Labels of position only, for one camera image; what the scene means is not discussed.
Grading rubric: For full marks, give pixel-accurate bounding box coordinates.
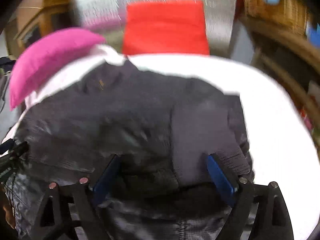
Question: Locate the black quilted jacket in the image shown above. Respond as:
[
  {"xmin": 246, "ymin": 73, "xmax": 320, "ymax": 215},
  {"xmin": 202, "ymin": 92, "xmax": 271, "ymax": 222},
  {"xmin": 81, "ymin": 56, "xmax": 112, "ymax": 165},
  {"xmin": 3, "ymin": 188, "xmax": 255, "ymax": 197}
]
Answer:
[{"xmin": 6, "ymin": 61, "xmax": 254, "ymax": 239}]

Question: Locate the grey hoodie sweatshirt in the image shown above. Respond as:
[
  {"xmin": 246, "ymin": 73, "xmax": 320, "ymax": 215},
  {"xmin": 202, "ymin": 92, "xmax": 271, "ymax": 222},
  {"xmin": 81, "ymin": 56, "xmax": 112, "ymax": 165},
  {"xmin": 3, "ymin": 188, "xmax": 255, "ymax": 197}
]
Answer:
[{"xmin": 0, "ymin": 57, "xmax": 20, "ymax": 141}]

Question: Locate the magenta pillow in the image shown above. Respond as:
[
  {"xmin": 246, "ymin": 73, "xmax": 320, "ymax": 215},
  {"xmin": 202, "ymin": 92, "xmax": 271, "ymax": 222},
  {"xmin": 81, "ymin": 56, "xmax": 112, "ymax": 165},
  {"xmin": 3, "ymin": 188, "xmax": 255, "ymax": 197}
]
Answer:
[{"xmin": 9, "ymin": 28, "xmax": 105, "ymax": 110}]

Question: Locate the wooden shelf rack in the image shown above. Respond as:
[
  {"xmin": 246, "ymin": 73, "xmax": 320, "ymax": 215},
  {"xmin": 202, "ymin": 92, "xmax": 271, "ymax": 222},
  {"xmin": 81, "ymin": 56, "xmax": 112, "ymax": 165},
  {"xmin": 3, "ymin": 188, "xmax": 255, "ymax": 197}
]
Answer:
[{"xmin": 237, "ymin": 15, "xmax": 320, "ymax": 140}]

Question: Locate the red pillow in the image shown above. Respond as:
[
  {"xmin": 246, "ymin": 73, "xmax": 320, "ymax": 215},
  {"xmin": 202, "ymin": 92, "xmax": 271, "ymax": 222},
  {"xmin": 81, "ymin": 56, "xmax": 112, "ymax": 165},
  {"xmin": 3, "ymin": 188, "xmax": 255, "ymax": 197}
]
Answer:
[{"xmin": 122, "ymin": 0, "xmax": 209, "ymax": 55}]

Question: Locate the wooden cabinet door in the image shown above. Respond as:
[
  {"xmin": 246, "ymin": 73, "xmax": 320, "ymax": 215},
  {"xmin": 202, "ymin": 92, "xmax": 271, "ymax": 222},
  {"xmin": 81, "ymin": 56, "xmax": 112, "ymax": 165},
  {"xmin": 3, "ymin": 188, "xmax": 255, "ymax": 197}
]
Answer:
[{"xmin": 4, "ymin": 0, "xmax": 73, "ymax": 58}]

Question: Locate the wicker basket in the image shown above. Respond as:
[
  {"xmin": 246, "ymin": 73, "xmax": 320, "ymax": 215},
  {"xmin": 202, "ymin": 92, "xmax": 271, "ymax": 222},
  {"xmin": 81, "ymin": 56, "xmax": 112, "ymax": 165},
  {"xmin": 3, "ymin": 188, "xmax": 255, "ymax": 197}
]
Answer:
[{"xmin": 244, "ymin": 0, "xmax": 311, "ymax": 36}]

